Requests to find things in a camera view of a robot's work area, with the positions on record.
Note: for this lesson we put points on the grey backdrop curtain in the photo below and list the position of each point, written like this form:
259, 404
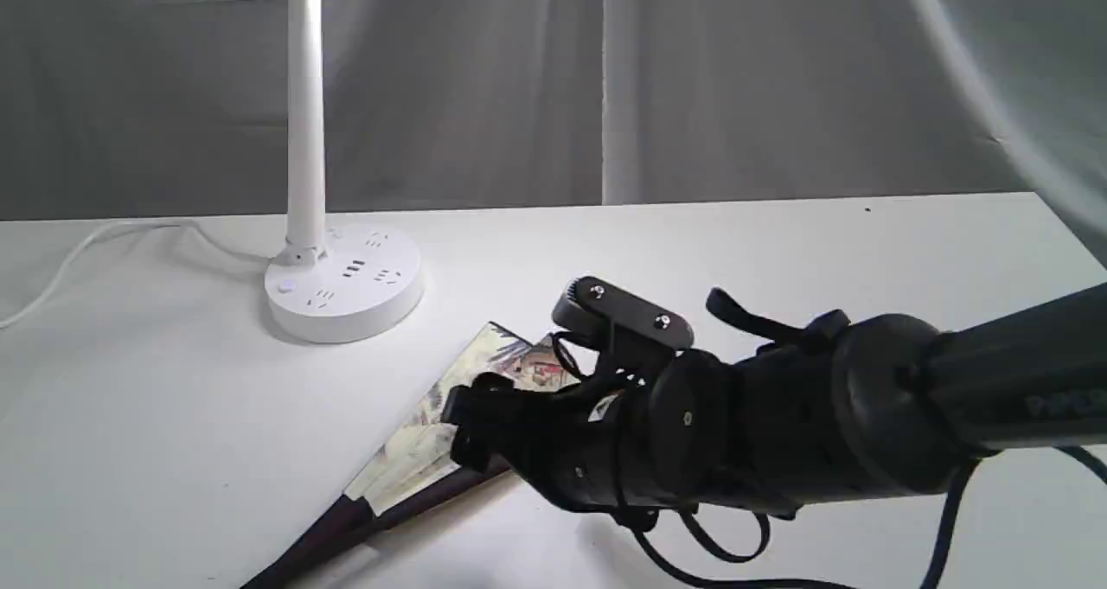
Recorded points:
166, 108

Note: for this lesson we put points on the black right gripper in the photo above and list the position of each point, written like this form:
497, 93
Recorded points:
669, 444

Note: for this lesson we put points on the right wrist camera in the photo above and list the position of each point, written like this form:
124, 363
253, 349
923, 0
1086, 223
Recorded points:
626, 331

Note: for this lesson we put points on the white desk lamp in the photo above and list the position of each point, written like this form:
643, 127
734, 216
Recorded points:
331, 284

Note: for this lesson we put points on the painted paper folding fan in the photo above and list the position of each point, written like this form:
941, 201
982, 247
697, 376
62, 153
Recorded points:
412, 473

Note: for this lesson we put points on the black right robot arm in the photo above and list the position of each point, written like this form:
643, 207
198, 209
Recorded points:
835, 411

